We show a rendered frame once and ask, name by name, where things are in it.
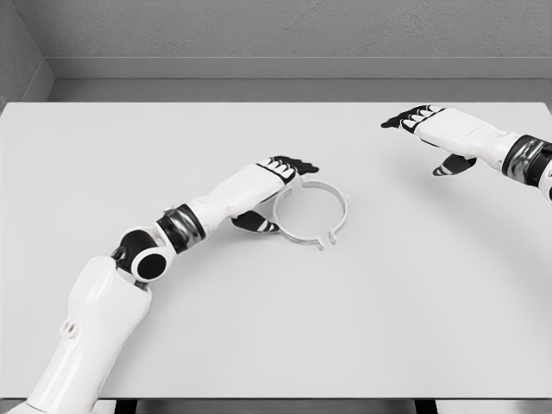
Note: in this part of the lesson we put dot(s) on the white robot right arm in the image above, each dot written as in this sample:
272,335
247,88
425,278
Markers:
528,157

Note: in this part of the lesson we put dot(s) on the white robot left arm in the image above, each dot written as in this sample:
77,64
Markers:
108,297

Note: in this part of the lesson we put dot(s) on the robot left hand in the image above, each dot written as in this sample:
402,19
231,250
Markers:
252,185

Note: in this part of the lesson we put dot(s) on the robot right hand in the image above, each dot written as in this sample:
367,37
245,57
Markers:
453,129

